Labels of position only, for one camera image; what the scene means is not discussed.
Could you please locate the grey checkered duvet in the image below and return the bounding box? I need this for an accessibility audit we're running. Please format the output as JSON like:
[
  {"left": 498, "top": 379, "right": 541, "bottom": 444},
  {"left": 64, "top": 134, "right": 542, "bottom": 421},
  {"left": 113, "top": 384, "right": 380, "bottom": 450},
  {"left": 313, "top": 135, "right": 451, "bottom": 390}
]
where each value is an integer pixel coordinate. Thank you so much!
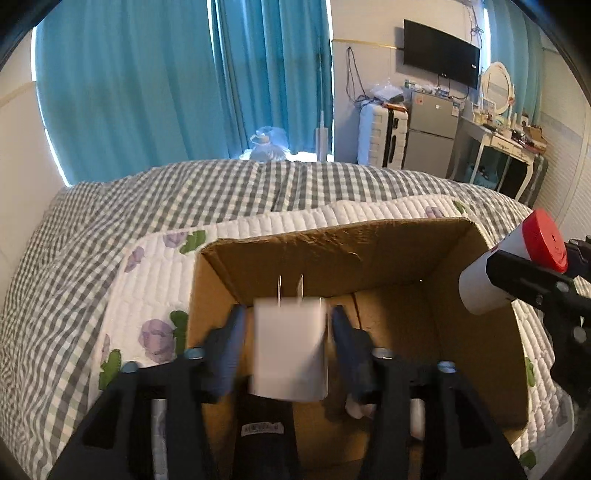
[{"left": 1, "top": 160, "right": 529, "bottom": 479}]

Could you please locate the white bottle red cap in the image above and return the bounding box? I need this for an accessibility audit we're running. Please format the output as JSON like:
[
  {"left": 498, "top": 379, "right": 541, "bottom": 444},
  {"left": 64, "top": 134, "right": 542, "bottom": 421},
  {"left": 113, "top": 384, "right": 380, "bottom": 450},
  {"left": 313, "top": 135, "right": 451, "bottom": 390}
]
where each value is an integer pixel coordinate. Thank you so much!
[{"left": 459, "top": 209, "right": 568, "bottom": 315}]

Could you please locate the black wall television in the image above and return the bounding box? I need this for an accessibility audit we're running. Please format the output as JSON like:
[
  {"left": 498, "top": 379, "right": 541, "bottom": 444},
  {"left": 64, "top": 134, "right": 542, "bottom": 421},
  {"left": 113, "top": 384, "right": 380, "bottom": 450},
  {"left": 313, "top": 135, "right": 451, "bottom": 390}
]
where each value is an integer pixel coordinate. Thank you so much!
[{"left": 403, "top": 19, "right": 480, "bottom": 89}]

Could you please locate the blue window curtain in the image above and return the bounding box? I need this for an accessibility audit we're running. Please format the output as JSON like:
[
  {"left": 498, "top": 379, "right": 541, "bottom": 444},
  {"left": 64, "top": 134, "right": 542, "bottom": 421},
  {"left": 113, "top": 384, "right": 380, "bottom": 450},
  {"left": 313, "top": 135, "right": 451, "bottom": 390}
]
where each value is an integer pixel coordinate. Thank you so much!
[{"left": 35, "top": 1, "right": 332, "bottom": 184}]

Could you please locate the silver mini fridge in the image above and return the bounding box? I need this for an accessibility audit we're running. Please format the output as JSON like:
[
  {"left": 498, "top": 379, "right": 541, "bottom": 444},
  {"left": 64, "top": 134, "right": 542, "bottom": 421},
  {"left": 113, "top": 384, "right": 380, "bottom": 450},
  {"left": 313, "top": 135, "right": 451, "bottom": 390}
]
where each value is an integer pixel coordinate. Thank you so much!
[{"left": 403, "top": 92, "right": 459, "bottom": 178}]

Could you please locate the open brown cardboard box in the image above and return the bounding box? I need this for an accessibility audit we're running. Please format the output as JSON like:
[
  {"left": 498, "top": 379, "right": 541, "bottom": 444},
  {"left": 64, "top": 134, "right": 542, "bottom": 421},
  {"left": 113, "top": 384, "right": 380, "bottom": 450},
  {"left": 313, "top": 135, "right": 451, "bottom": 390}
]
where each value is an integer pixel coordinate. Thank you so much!
[{"left": 186, "top": 218, "right": 528, "bottom": 479}]

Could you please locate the teal side curtain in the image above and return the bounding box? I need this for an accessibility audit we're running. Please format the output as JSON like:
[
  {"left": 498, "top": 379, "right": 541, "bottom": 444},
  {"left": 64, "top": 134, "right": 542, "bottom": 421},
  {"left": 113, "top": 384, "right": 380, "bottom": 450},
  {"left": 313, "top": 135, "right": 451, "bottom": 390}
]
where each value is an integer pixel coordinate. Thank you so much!
[{"left": 484, "top": 0, "right": 543, "bottom": 124}]

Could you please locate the black cylinder device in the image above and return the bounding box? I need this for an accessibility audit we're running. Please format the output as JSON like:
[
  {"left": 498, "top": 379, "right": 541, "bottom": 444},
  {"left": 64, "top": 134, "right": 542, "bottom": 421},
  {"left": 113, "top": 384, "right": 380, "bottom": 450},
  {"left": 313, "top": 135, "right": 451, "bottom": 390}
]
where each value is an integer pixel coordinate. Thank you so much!
[{"left": 230, "top": 376, "right": 301, "bottom": 480}]

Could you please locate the white louvered wardrobe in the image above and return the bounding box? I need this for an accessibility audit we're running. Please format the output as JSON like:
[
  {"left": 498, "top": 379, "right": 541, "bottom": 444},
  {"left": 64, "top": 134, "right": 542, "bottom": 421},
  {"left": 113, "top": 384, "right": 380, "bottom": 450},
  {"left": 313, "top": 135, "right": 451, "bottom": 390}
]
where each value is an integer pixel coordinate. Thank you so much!
[{"left": 536, "top": 49, "right": 590, "bottom": 239}]

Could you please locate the clear plastic water jug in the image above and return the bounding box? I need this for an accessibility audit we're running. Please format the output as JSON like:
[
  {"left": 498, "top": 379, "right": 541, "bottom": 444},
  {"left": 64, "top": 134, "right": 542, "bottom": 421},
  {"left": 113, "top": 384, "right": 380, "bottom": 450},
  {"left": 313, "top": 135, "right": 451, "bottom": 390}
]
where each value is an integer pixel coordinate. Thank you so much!
[{"left": 249, "top": 126, "right": 288, "bottom": 162}]

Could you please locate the white suitcase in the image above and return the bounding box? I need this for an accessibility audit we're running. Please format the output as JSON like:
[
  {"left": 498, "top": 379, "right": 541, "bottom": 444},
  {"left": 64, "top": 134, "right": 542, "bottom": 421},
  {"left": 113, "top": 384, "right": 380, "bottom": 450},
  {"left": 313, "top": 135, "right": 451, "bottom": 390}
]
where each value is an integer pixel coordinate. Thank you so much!
[{"left": 356, "top": 103, "right": 409, "bottom": 170}]

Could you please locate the white dressing table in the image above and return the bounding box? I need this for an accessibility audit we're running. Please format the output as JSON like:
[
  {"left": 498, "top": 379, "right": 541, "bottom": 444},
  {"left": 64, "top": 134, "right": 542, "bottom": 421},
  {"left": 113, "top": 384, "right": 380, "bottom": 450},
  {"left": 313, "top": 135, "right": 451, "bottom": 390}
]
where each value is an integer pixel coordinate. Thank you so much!
[{"left": 447, "top": 118, "right": 548, "bottom": 207}]

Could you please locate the white oval vanity mirror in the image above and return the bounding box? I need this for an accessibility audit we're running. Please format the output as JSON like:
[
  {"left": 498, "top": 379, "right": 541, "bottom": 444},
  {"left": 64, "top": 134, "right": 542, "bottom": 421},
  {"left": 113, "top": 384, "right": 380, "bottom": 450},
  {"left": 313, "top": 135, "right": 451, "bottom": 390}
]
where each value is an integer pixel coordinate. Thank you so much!
[{"left": 480, "top": 61, "right": 514, "bottom": 115}]

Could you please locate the white floral quilted blanket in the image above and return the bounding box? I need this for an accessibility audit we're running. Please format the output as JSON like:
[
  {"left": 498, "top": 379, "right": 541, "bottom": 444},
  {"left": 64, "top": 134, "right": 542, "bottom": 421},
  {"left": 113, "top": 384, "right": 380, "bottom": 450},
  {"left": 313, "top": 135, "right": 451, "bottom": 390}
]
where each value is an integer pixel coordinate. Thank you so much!
[{"left": 89, "top": 194, "right": 575, "bottom": 479}]

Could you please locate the white square charger adapter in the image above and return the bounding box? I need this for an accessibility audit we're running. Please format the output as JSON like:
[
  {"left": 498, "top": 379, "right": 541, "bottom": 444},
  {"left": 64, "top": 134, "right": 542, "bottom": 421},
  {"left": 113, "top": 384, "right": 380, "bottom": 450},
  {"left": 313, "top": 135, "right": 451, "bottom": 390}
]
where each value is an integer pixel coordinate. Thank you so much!
[{"left": 249, "top": 277, "right": 329, "bottom": 403}]

